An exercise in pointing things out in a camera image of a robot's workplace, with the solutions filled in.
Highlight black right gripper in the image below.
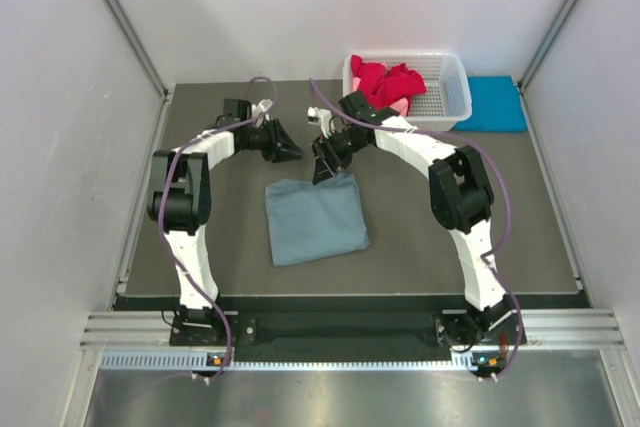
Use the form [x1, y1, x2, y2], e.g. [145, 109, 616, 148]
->
[311, 128, 368, 187]

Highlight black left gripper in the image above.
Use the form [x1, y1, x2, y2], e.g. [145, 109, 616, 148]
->
[244, 117, 305, 163]

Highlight grey-blue t-shirt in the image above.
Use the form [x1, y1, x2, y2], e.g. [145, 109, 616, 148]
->
[265, 174, 369, 267]

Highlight red t-shirt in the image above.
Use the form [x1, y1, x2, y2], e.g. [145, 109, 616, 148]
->
[349, 55, 428, 116]

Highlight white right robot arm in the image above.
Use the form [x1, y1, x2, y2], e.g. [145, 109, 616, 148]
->
[307, 92, 513, 343]

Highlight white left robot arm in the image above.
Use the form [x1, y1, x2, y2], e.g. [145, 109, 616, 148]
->
[147, 99, 303, 344]

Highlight pink t-shirt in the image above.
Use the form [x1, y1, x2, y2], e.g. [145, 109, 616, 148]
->
[366, 79, 409, 116]

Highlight white plastic laundry basket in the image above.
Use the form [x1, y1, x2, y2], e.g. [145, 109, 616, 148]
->
[342, 50, 472, 131]

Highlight folded turquoise t-shirt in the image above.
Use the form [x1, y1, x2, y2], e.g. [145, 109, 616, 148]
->
[453, 76, 527, 133]

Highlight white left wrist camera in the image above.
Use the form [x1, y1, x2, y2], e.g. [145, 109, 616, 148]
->
[251, 99, 273, 126]

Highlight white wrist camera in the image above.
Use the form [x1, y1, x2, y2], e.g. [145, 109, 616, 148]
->
[306, 107, 333, 137]
[251, 99, 273, 126]

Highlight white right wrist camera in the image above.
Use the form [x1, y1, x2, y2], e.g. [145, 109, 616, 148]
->
[306, 107, 333, 137]

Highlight grey slotted cable duct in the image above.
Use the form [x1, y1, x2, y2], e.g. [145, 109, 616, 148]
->
[100, 351, 501, 373]

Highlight left aluminium corner post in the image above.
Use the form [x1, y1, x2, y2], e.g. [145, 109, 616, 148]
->
[102, 0, 169, 98]

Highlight aluminium corner post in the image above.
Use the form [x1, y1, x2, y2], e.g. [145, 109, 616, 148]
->
[102, 0, 169, 98]
[517, 0, 581, 93]

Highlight aluminium front frame rail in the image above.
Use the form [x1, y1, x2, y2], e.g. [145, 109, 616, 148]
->
[80, 309, 625, 350]

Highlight right aluminium corner post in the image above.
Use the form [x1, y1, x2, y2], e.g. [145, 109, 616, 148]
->
[517, 0, 581, 93]

